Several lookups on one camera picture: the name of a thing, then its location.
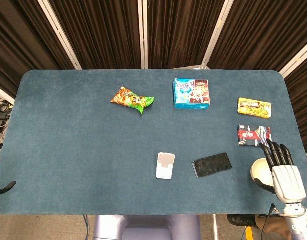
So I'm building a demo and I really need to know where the thin blue cable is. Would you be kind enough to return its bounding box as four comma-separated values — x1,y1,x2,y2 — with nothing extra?
82,214,91,240

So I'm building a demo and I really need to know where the dark pleated partition panel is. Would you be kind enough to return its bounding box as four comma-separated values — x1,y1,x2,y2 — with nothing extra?
0,0,82,100
142,0,234,70
279,37,307,161
202,0,307,76
38,0,146,71

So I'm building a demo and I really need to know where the blue felt table mat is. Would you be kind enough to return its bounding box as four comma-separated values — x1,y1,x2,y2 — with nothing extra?
0,69,307,216

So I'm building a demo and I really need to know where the white phone stand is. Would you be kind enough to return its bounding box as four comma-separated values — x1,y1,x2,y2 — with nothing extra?
155,151,176,180

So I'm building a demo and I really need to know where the black floor cable bundle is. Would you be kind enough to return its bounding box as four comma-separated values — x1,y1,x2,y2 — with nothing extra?
0,99,13,133

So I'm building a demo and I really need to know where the white round bowl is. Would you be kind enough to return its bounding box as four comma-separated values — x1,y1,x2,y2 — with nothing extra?
250,158,275,188

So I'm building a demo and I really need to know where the dark red blue packet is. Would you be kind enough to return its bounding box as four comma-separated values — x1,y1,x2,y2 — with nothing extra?
236,124,273,148

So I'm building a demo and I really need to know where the black plug wrist cable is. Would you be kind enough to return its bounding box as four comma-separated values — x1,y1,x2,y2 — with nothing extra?
260,203,282,240

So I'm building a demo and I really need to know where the blue red snack box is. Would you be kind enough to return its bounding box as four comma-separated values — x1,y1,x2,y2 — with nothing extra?
172,78,211,110

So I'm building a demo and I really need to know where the orange green snack bag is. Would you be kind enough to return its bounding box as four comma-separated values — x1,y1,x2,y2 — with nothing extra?
110,86,156,115

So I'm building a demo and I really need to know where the black smartphone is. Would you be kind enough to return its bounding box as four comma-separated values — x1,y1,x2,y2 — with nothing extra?
192,152,233,179

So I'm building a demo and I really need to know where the purple robot base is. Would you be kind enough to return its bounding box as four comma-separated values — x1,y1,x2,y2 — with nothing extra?
93,214,202,240

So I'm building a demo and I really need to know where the black shoe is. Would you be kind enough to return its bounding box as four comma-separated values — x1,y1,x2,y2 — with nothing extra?
227,214,259,230

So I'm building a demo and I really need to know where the white table leg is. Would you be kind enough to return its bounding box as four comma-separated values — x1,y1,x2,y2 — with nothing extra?
212,214,220,240

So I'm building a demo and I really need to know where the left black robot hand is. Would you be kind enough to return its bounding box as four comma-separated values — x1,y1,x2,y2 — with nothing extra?
0,142,17,198

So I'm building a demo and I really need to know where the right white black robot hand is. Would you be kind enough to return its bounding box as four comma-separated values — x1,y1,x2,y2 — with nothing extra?
254,139,307,204

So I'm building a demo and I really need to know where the yellow snack box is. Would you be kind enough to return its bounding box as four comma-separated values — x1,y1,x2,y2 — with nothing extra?
237,97,272,119

